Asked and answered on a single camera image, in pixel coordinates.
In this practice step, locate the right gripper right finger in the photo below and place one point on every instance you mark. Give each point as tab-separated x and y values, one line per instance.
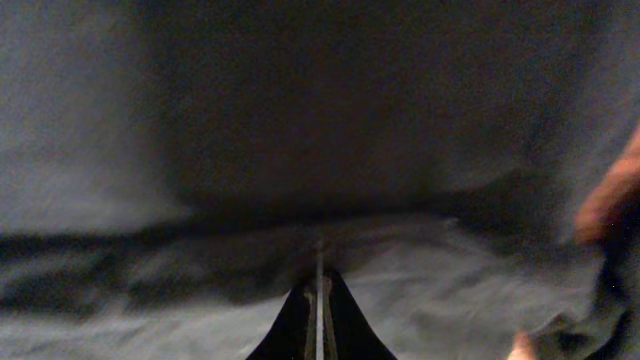
346	333

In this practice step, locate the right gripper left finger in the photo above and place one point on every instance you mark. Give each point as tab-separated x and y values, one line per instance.
293	333

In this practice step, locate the dark teal t-shirt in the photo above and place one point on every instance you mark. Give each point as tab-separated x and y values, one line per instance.
170	170

